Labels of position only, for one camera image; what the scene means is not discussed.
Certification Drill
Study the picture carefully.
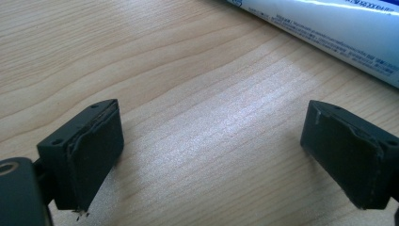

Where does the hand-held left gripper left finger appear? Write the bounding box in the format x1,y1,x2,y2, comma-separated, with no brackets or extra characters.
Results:
37,98,125,218

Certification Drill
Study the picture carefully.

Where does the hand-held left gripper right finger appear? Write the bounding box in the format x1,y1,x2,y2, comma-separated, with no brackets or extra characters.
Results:
299,99,399,211

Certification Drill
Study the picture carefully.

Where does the white and blue toothpaste tube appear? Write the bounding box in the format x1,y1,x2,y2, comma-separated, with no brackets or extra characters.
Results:
225,0,399,89

